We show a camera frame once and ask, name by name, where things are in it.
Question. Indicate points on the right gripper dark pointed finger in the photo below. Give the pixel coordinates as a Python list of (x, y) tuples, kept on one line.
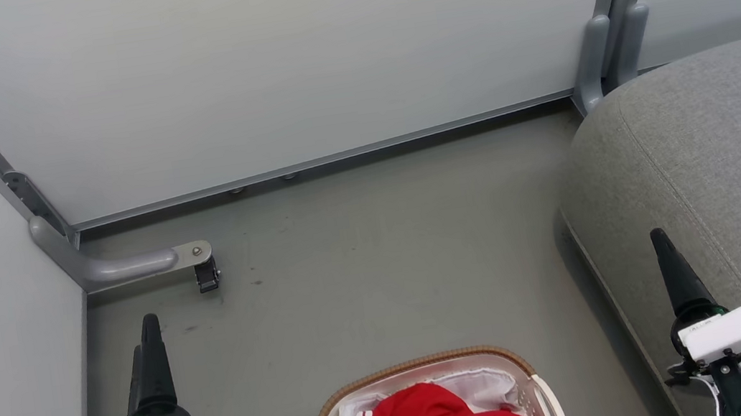
[(681, 280)]

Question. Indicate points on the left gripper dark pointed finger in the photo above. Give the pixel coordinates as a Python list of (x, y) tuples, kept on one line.
[(135, 382), (157, 368)]

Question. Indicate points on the grey fabric sofa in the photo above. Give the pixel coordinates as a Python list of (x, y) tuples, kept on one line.
[(719, 159)]

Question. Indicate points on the black caster wheel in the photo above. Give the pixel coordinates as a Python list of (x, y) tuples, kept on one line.
[(208, 278)]

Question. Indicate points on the grey metal partition foot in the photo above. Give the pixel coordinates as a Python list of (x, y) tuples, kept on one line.
[(111, 268)]

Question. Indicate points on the white laundry basket brown rim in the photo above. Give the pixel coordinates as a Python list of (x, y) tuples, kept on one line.
[(550, 400)]

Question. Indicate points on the grey rounded post foot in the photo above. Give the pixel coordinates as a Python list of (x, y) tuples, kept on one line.
[(631, 41), (591, 68)]

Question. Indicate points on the grey metal partition rail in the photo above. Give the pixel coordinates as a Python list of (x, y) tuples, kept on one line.
[(334, 157)]

